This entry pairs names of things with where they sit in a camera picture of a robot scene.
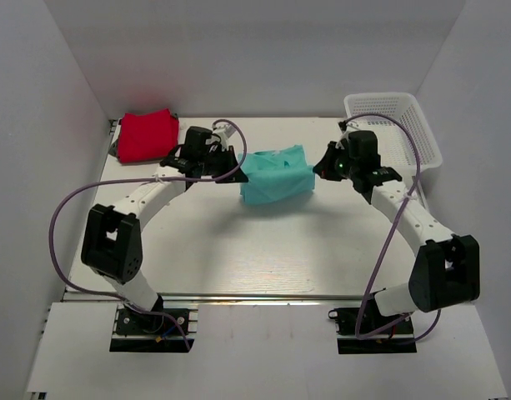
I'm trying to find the white plastic basket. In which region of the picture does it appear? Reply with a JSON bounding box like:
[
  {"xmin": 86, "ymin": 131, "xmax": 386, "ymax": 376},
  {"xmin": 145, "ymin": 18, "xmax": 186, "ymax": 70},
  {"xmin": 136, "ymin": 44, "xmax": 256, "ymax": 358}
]
[{"xmin": 343, "ymin": 92, "xmax": 443, "ymax": 174}]

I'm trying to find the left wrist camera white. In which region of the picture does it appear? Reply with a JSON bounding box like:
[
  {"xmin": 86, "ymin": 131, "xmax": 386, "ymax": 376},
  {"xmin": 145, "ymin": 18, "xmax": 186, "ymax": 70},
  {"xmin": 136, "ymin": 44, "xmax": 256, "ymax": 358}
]
[{"xmin": 210, "ymin": 124, "xmax": 236, "ymax": 148}]

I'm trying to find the folded red t-shirt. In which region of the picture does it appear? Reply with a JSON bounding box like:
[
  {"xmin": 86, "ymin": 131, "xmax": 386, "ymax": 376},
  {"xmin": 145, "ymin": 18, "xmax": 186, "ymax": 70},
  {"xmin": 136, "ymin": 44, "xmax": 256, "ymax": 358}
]
[{"xmin": 118, "ymin": 109, "xmax": 179, "ymax": 164}]

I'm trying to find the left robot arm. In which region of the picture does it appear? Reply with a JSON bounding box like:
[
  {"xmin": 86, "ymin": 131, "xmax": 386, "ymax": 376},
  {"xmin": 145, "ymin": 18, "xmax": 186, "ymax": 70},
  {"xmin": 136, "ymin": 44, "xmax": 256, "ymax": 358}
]
[{"xmin": 81, "ymin": 119, "xmax": 248, "ymax": 333}]

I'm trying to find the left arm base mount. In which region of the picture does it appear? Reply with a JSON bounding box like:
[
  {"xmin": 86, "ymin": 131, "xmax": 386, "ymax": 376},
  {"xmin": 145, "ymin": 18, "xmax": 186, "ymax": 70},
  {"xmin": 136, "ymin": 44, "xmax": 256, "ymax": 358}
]
[{"xmin": 109, "ymin": 307, "xmax": 197, "ymax": 354}]

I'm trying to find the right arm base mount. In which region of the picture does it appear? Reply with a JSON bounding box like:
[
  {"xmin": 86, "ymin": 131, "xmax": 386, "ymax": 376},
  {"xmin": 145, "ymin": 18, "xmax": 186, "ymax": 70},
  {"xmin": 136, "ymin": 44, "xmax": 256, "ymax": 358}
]
[{"xmin": 328, "ymin": 306, "xmax": 418, "ymax": 355}]

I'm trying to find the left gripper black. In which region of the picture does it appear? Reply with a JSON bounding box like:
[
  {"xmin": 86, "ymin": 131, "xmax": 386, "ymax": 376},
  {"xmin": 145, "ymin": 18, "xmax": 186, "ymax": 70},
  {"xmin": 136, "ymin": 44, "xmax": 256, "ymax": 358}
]
[{"xmin": 199, "ymin": 145, "xmax": 248, "ymax": 183}]

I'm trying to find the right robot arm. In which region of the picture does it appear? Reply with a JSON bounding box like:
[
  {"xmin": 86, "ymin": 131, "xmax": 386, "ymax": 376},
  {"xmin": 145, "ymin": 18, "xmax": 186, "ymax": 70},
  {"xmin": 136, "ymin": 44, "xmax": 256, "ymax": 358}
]
[{"xmin": 313, "ymin": 131, "xmax": 481, "ymax": 333}]

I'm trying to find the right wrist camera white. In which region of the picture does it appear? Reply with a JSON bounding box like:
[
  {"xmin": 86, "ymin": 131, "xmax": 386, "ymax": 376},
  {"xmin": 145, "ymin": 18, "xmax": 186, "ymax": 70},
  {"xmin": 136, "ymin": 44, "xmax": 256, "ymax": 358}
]
[{"xmin": 336, "ymin": 120, "xmax": 351, "ymax": 150}]

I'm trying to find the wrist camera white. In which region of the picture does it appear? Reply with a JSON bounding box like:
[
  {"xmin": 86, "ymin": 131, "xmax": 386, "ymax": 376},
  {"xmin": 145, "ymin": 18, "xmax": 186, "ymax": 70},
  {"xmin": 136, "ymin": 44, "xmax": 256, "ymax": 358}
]
[
  {"xmin": 210, "ymin": 124, "xmax": 236, "ymax": 148},
  {"xmin": 336, "ymin": 120, "xmax": 351, "ymax": 150}
]

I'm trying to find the teal t-shirt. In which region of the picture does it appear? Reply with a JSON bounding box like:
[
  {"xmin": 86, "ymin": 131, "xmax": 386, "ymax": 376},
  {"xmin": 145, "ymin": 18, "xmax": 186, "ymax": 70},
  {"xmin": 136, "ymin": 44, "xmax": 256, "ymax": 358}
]
[{"xmin": 240, "ymin": 145, "xmax": 315, "ymax": 206}]

